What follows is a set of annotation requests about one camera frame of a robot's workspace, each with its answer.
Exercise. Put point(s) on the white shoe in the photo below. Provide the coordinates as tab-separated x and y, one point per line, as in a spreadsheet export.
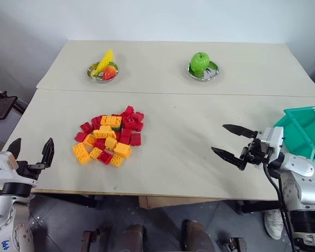
273	224

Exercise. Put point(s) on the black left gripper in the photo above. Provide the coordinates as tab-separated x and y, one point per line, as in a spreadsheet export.
29	170

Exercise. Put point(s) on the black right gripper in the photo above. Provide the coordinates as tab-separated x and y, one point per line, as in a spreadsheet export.
253	155

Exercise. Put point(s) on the rusty brown metal foot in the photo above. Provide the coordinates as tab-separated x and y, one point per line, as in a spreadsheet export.
90	241
233	244

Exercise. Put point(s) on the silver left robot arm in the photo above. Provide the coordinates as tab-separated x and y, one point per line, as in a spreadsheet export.
1	215

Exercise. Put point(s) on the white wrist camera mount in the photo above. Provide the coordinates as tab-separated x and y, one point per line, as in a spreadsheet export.
0	164
272	141

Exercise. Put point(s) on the red orange toy peach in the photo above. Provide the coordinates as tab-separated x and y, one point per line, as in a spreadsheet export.
109	73

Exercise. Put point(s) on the dark rounded shape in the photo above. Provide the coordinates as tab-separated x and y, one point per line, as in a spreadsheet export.
197	236
134	237

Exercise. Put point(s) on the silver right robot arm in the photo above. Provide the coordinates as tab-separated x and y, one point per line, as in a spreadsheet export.
304	189

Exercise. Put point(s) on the teal plastic bin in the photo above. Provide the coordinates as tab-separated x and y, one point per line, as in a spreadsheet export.
302	131

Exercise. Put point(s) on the yellow toy banana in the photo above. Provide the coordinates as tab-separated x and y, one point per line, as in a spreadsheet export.
105	61

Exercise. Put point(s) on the round metal plate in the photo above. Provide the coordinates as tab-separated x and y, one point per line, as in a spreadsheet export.
90	74
212	71

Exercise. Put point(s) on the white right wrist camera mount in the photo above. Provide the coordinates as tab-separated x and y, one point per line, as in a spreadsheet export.
272	141

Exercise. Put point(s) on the green toy apple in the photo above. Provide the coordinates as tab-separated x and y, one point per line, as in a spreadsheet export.
199	62

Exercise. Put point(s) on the black mesh tray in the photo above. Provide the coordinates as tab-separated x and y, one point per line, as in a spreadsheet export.
1	107

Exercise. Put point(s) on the green toy brick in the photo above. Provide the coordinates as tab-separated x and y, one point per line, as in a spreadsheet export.
117	128

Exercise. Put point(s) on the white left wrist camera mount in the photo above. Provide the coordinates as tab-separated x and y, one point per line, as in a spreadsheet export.
0	164

